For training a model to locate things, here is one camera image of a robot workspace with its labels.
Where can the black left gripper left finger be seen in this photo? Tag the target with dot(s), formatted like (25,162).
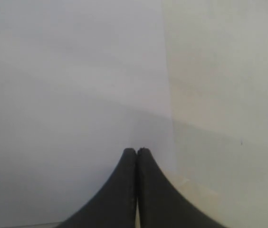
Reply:
(114,205)

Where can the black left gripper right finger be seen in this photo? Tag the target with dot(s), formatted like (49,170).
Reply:
(159,202)

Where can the white paper sheet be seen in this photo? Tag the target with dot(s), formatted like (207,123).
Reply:
(80,81)

